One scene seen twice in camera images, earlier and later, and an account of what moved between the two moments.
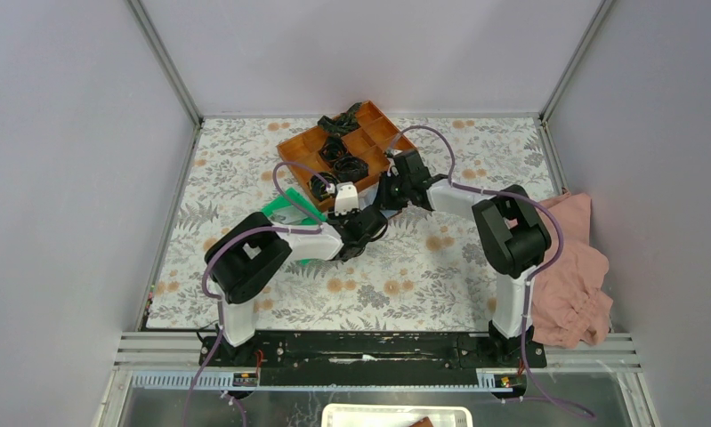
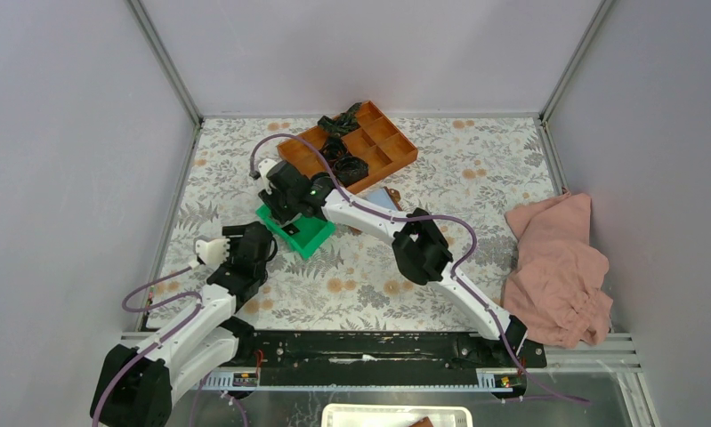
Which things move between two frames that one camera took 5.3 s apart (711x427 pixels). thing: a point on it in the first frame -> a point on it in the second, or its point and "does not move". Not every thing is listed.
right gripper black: [384, 201] -> [269, 198]
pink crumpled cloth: [570, 302] does not move
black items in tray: [349, 168] does not move
